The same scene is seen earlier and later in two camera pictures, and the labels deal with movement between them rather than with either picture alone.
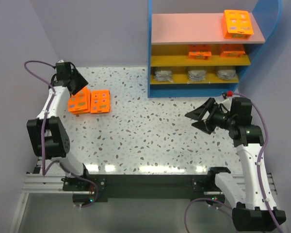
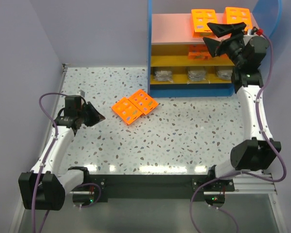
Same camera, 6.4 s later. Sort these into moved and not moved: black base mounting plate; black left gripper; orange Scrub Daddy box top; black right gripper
Moved: black left gripper; black right gripper
Not moved: black base mounting plate; orange Scrub Daddy box top
